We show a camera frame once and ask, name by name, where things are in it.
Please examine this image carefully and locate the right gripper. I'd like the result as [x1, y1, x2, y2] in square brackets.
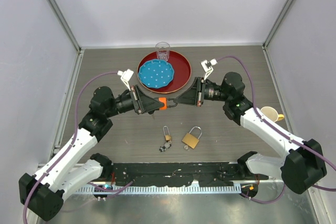
[174, 77, 231, 107]

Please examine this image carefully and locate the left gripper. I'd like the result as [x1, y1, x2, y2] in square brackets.
[106, 84, 164, 118]

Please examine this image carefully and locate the orange black padlock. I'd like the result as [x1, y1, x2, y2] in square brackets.
[158, 97, 177, 110]

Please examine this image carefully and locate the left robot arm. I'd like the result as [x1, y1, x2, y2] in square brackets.
[19, 86, 166, 223]

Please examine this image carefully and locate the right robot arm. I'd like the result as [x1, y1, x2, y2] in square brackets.
[174, 72, 327, 194]

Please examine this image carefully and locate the red round tray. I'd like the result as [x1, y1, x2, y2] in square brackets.
[137, 51, 192, 94]

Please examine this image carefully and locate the blue dotted plate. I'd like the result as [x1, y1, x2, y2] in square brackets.
[138, 59, 174, 89]

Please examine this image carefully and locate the small brass padlock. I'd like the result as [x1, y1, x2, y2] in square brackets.
[163, 125, 172, 142]

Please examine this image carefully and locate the large brass padlock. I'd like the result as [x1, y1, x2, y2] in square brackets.
[182, 126, 203, 149]

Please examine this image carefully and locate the clear plastic cup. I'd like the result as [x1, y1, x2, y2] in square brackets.
[155, 41, 170, 61]

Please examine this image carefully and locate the yellow cream mug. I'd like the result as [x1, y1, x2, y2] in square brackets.
[260, 106, 285, 122]

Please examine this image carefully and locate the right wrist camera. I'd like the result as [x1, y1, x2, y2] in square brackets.
[200, 59, 217, 80]

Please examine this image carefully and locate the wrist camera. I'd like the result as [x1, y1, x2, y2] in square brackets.
[117, 69, 134, 91]
[200, 59, 217, 80]

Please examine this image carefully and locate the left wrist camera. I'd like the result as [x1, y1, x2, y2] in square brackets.
[117, 69, 134, 91]

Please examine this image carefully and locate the black white keychain charm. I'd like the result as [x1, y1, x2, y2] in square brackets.
[159, 141, 172, 152]

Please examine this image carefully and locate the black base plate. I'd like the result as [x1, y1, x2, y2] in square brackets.
[81, 161, 270, 187]

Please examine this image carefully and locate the slotted cable duct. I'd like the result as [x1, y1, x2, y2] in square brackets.
[74, 183, 242, 195]

